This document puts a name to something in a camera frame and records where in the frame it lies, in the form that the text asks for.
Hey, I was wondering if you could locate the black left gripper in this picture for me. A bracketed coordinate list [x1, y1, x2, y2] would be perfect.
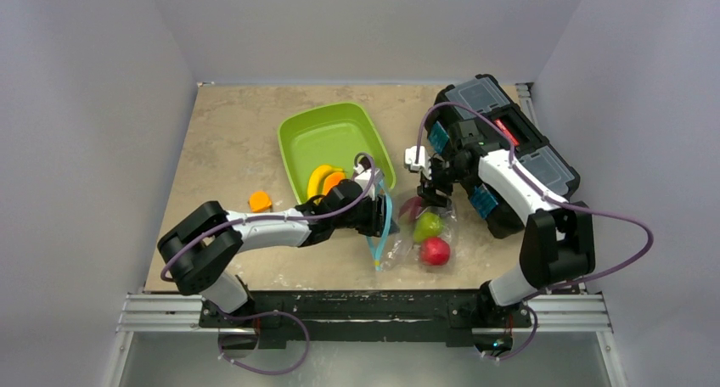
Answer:
[332, 192, 397, 237]

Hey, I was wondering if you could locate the black plastic toolbox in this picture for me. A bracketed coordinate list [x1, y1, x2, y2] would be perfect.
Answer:
[423, 75, 581, 238]

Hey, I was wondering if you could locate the yellow fake banana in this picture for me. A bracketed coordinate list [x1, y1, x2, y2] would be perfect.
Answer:
[307, 164, 339, 199]

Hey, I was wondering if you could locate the clear zip top bag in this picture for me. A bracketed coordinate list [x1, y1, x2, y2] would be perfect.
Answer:
[367, 189, 459, 272]

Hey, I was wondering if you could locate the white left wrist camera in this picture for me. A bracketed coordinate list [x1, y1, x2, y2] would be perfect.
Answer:
[351, 152, 385, 188]

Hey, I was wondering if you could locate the red fake apple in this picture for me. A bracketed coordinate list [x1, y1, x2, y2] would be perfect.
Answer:
[419, 237, 451, 266]

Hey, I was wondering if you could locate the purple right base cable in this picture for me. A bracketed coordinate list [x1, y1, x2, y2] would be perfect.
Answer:
[481, 306, 540, 362]

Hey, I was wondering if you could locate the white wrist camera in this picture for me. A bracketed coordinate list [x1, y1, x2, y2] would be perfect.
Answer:
[403, 145, 430, 174]
[351, 152, 385, 188]

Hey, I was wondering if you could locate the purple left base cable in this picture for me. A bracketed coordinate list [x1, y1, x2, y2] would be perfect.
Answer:
[217, 311, 311, 377]

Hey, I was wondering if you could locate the green plastic tray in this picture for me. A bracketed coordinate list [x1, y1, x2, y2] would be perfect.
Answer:
[277, 102, 397, 203]

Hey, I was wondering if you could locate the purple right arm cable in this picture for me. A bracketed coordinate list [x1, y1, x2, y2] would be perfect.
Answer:
[414, 101, 655, 301]

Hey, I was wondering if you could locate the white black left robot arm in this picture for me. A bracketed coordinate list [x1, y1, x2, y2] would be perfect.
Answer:
[157, 179, 398, 327]

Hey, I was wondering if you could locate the green fake pear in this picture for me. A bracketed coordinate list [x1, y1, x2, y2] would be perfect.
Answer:
[413, 211, 445, 244]

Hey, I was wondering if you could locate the orange fake fruit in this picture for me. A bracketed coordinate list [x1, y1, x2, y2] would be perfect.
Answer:
[321, 171, 346, 195]

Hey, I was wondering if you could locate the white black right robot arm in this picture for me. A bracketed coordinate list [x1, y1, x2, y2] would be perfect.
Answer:
[403, 118, 596, 325]

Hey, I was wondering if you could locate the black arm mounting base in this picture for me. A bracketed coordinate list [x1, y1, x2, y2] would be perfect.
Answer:
[199, 289, 532, 352]

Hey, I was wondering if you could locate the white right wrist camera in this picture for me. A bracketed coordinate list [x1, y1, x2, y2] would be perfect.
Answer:
[403, 145, 430, 174]

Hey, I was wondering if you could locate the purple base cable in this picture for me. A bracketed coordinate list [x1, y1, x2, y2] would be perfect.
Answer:
[217, 311, 311, 377]
[481, 306, 540, 362]

